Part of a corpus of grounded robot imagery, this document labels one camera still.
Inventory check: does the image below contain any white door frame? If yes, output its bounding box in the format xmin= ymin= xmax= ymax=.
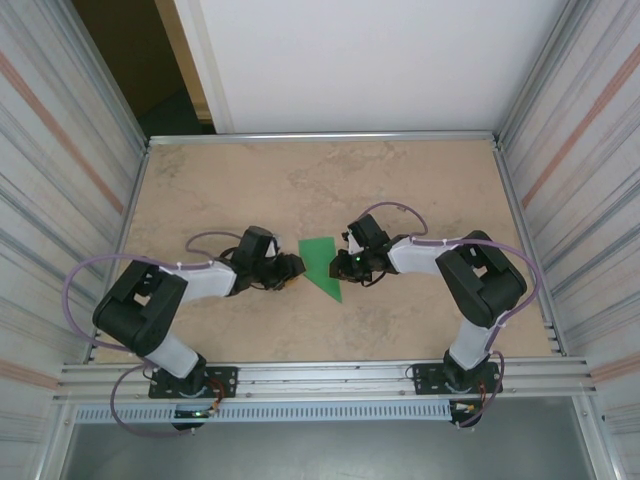
xmin=172 ymin=0 xmax=236 ymax=135

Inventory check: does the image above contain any translucent ribbed side panel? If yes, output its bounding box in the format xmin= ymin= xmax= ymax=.
xmin=499 ymin=0 xmax=640 ymax=480
xmin=0 ymin=0 xmax=151 ymax=480

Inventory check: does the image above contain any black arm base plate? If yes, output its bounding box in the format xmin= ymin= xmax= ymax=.
xmin=412 ymin=360 xmax=503 ymax=396
xmin=148 ymin=366 xmax=239 ymax=400

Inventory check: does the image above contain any grey metal shelf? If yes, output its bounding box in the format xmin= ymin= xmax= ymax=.
xmin=59 ymin=398 xmax=601 ymax=480

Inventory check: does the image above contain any grey slotted cable duct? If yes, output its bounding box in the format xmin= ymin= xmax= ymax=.
xmin=73 ymin=402 xmax=454 ymax=424

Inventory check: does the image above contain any long aluminium table edge rail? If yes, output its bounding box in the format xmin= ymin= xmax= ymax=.
xmin=147 ymin=130 xmax=501 ymax=147

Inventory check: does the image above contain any wide aluminium mounting rail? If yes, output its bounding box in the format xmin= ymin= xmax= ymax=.
xmin=52 ymin=357 xmax=599 ymax=404

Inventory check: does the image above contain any short aluminium table edge rail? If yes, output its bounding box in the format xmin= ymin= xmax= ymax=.
xmin=89 ymin=139 xmax=152 ymax=364
xmin=491 ymin=137 xmax=569 ymax=357

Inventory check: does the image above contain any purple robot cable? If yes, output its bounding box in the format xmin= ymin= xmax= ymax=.
xmin=66 ymin=230 xmax=246 ymax=439
xmin=367 ymin=201 xmax=545 ymax=430

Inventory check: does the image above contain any green square paper sheet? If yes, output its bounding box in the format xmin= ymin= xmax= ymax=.
xmin=297 ymin=236 xmax=346 ymax=305

